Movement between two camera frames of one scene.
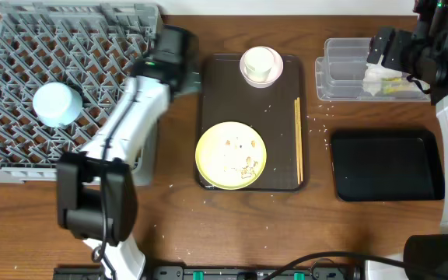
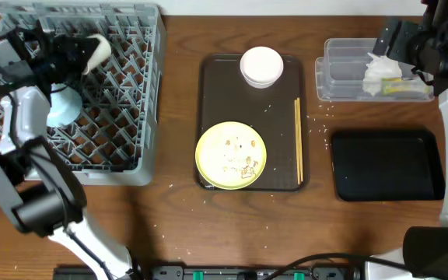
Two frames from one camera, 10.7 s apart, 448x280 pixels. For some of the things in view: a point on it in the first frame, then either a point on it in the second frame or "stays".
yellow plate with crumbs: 230,155 stays
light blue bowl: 57,103 stays
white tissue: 374,75 stays
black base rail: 224,273 stays
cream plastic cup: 257,64 → 102,53
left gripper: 192,82 → 71,50
